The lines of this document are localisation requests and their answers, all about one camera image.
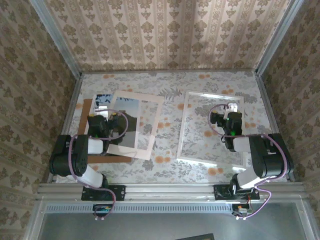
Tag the brown backing board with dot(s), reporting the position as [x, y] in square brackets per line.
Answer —
[86, 117]

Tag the landscape photo print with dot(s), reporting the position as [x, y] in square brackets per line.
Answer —
[125, 112]

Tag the white mat board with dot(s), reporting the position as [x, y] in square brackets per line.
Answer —
[140, 96]

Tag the white picture frame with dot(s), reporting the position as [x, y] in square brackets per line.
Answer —
[210, 162]

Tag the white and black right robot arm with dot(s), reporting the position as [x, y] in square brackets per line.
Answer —
[267, 160]

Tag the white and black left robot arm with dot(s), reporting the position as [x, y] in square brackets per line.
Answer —
[82, 155]

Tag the floral patterned table sheet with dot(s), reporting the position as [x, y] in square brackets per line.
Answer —
[140, 175]

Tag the grey metal panel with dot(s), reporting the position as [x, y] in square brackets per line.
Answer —
[162, 225]

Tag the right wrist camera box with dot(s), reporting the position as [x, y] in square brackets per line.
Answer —
[233, 107]

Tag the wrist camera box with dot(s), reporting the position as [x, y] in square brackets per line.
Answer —
[233, 107]
[102, 112]

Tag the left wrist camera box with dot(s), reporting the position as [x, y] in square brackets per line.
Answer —
[102, 112]

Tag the aluminium side rail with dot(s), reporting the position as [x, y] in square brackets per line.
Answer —
[266, 100]
[72, 100]

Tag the aluminium rear rail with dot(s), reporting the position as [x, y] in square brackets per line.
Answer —
[225, 70]

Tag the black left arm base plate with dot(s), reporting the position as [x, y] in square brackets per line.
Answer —
[120, 192]

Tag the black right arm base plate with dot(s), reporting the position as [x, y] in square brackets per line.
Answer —
[220, 193]

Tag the aluminium corner post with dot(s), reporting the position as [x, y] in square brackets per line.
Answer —
[277, 37]
[57, 42]

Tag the aluminium mounting rail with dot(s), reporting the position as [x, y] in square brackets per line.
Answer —
[170, 191]

